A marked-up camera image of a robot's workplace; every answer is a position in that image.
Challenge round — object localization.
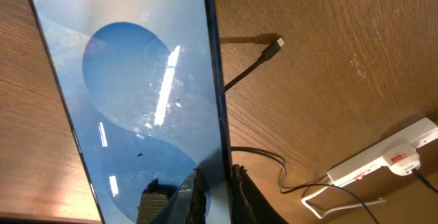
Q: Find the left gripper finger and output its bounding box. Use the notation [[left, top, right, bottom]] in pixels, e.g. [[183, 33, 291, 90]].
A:
[[231, 164, 287, 224]]

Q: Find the black USB charging cable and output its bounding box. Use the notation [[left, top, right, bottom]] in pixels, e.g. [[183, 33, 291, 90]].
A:
[[223, 37, 438, 224]]

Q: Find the blue Galaxy smartphone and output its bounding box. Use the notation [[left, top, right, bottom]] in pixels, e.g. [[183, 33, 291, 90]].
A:
[[29, 0, 231, 223]]

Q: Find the white USB charger plug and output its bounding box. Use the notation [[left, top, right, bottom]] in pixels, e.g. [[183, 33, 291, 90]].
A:
[[382, 144, 421, 176]]

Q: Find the white power strip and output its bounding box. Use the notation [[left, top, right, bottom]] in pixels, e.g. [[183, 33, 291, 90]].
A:
[[327, 118, 437, 187]]

